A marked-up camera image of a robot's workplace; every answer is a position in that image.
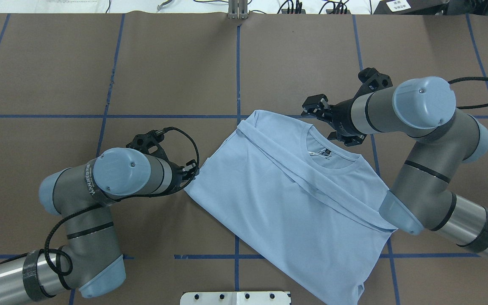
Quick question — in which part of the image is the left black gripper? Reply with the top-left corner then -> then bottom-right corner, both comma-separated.
172,160 -> 200,191

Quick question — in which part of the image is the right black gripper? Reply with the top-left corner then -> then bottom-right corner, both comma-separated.
302,95 -> 366,147

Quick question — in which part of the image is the light blue t-shirt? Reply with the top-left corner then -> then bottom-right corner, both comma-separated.
185,110 -> 396,305

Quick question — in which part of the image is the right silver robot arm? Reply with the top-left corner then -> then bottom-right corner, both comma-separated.
302,73 -> 488,258

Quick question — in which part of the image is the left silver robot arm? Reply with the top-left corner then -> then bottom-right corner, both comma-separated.
0,147 -> 198,305

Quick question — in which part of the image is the black power adapter box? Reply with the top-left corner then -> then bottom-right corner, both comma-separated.
372,0 -> 449,15

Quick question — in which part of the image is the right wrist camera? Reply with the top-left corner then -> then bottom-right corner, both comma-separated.
354,67 -> 393,98

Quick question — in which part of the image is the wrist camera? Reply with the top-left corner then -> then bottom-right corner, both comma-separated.
125,129 -> 169,161
354,67 -> 393,98

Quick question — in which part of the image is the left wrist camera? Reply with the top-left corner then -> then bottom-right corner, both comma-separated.
125,129 -> 169,161

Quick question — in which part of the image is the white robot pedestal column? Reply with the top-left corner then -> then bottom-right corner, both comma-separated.
180,291 -> 292,305

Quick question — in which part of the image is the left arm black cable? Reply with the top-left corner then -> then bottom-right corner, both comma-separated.
44,126 -> 200,288

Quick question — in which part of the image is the aluminium frame post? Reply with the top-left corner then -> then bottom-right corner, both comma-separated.
227,0 -> 250,20

